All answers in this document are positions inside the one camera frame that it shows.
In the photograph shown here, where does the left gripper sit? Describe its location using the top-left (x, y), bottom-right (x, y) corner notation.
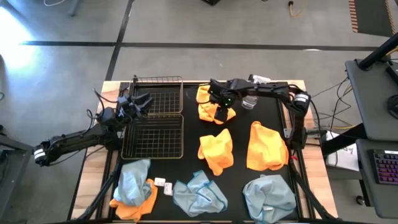
top-left (116, 93), bottom-right (155, 121)

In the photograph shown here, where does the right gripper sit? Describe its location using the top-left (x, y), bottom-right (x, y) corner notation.
top-left (207, 78), bottom-right (249, 123)

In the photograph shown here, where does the orange microfiber towel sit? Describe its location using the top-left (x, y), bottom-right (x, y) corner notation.
top-left (197, 128), bottom-right (234, 177)
top-left (195, 84), bottom-right (237, 125)
top-left (246, 121), bottom-right (289, 172)
top-left (109, 177), bottom-right (166, 223)

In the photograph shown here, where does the light blue microfiber towel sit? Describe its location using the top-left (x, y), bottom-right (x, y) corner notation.
top-left (163, 170), bottom-right (229, 218)
top-left (113, 159), bottom-right (153, 208)
top-left (242, 174), bottom-right (297, 224)

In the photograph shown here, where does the clear spray bottle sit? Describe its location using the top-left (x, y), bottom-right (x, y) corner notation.
top-left (241, 73), bottom-right (272, 110)

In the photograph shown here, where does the grey furniture leg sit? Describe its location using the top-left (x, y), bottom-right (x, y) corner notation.
top-left (67, 0), bottom-right (82, 17)

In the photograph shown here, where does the white paper sheet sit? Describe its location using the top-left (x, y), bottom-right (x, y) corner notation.
top-left (325, 130), bottom-right (360, 172)

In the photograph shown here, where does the grey desk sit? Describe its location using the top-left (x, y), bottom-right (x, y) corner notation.
top-left (345, 58), bottom-right (398, 141)
top-left (356, 138), bottom-right (398, 219)

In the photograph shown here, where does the grey side table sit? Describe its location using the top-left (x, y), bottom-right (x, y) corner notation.
top-left (0, 124), bottom-right (35, 224)

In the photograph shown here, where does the black monitor pole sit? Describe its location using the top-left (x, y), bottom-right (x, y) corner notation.
top-left (357, 32), bottom-right (398, 71)

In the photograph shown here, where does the backlit black keyboard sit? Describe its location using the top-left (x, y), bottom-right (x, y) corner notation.
top-left (368, 148), bottom-right (398, 185)

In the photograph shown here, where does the black flat device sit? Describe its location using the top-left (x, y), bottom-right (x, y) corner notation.
top-left (385, 61), bottom-right (398, 85)

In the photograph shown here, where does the black mat with orange stripes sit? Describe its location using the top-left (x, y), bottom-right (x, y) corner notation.
top-left (348, 0), bottom-right (398, 38)

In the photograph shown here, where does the yellow floor cable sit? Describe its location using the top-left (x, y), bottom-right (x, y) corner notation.
top-left (287, 0), bottom-right (308, 19)

